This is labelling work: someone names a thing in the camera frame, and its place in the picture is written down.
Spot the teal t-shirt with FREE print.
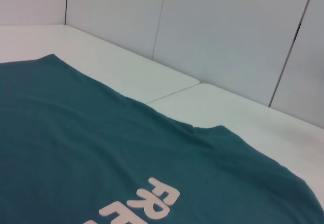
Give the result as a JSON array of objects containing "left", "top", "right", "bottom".
[{"left": 0, "top": 53, "right": 324, "bottom": 224}]

